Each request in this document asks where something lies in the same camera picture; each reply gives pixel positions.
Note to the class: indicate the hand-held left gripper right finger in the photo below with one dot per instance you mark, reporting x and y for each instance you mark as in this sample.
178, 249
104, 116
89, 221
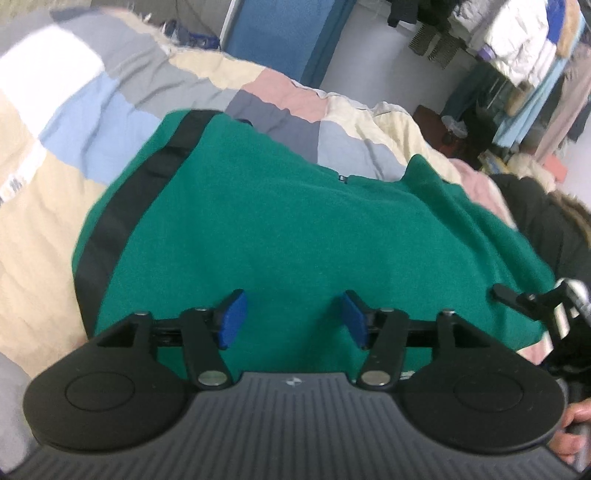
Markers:
355, 321

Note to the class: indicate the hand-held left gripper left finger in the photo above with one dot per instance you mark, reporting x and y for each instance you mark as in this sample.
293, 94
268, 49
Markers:
233, 321

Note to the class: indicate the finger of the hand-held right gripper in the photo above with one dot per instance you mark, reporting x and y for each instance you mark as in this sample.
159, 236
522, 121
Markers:
526, 304

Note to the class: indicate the green hoodie with white trim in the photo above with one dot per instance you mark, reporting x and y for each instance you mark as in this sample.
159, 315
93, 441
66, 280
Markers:
300, 230

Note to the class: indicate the person's right hand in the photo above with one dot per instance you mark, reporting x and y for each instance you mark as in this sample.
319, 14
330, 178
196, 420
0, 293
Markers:
577, 438

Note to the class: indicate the black fur hood jacket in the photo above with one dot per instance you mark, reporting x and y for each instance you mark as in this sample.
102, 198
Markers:
545, 221

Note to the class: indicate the cream fleece garment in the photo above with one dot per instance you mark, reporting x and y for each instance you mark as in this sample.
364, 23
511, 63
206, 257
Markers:
531, 170

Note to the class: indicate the clear plastic bag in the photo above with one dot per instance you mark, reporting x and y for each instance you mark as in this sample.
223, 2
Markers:
455, 125

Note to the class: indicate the dark red box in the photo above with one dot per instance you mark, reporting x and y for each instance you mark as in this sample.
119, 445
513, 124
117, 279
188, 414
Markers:
429, 134

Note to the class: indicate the light blue hanging garment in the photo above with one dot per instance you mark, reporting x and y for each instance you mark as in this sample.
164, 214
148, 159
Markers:
535, 106

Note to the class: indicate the teal hanging garment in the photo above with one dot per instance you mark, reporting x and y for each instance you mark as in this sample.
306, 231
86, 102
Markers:
480, 97

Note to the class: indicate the pastel patchwork quilt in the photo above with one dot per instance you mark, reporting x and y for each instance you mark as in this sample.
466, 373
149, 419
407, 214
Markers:
46, 207

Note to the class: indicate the white puffer jacket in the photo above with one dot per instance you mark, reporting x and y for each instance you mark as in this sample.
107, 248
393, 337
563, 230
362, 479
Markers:
517, 41

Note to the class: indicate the dark striped hanging garment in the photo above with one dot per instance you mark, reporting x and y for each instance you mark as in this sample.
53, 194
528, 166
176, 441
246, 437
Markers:
434, 46

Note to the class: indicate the black hanging jacket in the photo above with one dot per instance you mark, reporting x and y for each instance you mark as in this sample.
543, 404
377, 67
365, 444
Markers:
415, 11

